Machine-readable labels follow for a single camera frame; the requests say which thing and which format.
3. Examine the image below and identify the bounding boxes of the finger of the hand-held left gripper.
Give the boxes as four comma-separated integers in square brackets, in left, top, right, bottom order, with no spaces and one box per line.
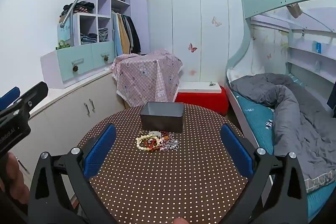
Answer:
[0,81,49,121]
[0,87,21,110]

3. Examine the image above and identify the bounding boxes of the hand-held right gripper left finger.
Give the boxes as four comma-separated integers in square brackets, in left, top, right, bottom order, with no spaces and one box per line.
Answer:
[28,124,117,224]

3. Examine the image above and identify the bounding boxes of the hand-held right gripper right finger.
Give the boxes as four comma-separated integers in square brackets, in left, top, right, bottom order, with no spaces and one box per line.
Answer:
[220,124,309,224]

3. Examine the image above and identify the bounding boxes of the cream bead bracelet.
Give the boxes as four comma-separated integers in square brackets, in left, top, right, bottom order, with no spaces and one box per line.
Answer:
[136,134,161,152]

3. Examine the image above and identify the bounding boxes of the pile of small jewelry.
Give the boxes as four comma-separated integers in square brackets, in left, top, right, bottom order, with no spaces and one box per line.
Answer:
[146,135,181,153]

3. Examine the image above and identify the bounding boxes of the dark metal box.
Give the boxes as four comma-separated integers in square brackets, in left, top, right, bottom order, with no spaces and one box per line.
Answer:
[140,102,185,133]

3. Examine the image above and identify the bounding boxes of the person's left forearm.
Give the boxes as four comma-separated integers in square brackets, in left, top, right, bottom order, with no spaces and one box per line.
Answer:
[0,185,29,224]

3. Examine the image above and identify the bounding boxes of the person's left hand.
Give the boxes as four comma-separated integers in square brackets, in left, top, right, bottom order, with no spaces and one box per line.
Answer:
[0,153,30,205]

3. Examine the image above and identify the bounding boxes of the beige low cabinet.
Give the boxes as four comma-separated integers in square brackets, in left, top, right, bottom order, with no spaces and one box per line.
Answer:
[10,70,126,174]

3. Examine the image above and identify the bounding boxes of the teal bed sheet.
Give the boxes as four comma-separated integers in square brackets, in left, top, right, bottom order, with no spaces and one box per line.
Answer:
[235,94,336,222]

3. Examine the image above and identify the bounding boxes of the teal drawer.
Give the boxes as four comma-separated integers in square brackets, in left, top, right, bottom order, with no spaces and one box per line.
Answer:
[58,47,93,83]
[91,42,115,67]

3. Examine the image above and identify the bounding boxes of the red storage box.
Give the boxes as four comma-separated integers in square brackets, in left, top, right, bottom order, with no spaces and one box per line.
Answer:
[175,86,229,117]

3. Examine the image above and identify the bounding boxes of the grey duvet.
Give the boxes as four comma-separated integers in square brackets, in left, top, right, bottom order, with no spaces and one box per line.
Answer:
[230,73,336,191]

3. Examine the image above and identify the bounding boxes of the brown polka dot tablecloth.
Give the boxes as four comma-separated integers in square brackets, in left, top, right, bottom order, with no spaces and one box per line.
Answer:
[76,103,259,224]

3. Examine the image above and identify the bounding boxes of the white pillow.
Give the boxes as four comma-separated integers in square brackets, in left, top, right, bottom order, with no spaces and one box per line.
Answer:
[227,68,263,83]

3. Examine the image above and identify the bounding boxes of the folded jeans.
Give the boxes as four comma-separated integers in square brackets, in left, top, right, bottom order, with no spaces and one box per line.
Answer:
[80,33,98,45]

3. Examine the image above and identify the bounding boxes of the pink checked bear cloth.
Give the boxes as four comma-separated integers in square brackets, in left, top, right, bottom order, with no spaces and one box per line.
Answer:
[110,49,183,108]

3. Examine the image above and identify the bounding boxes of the folded grey clothes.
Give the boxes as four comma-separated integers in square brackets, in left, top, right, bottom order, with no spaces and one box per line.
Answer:
[98,28,109,42]

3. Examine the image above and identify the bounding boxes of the stack of folded dark clothes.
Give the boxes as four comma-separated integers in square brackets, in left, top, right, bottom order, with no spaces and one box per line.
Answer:
[61,1,95,17]

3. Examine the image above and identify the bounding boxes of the hanging clothes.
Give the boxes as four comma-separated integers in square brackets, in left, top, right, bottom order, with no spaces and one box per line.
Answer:
[112,11,141,56]

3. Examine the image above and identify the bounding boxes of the white teal drawer shelf unit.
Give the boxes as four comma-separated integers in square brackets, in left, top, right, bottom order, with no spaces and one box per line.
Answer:
[41,0,147,90]

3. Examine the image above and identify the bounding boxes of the white wardrobe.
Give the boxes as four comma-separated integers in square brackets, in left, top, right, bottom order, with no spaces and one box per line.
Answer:
[146,0,251,85]

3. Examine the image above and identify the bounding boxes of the brown hanging basket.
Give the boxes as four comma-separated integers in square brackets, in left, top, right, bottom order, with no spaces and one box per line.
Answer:
[286,3,302,19]

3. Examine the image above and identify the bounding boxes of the teal bunk bed frame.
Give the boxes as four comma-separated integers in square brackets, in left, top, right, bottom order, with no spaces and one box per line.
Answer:
[225,0,336,222]

